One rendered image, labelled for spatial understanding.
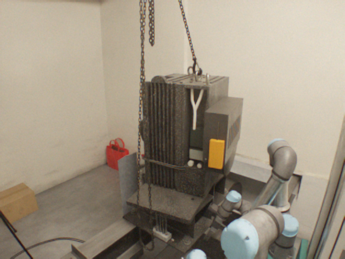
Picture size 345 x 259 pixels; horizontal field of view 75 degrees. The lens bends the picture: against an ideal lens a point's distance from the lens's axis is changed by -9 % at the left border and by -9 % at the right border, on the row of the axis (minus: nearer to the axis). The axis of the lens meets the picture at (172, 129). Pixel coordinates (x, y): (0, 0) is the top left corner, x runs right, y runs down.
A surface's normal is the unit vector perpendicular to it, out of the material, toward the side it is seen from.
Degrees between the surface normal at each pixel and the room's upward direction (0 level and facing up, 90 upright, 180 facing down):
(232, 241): 83
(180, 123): 90
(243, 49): 90
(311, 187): 90
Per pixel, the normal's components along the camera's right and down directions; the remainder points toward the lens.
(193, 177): -0.43, 0.30
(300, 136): -0.61, 0.26
